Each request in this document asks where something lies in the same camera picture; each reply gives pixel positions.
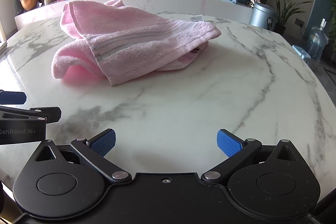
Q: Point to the wall socket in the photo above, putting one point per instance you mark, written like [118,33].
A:
[299,22]

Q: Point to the clear blue water jug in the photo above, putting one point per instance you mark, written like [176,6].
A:
[317,43]

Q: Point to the green potted plant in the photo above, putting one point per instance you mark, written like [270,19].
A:
[284,10]

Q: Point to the white marble television cabinet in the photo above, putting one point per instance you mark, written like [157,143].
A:
[170,1]

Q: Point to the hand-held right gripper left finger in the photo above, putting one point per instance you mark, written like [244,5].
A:
[103,144]

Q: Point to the pink towel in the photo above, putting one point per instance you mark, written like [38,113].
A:
[131,40]

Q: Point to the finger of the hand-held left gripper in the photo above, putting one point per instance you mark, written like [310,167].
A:
[11,98]
[50,113]

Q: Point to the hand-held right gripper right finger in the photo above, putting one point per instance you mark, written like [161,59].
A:
[228,144]

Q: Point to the light blue stool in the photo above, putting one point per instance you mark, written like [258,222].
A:
[302,54]

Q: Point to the silver trash can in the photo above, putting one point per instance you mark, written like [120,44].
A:
[262,15]

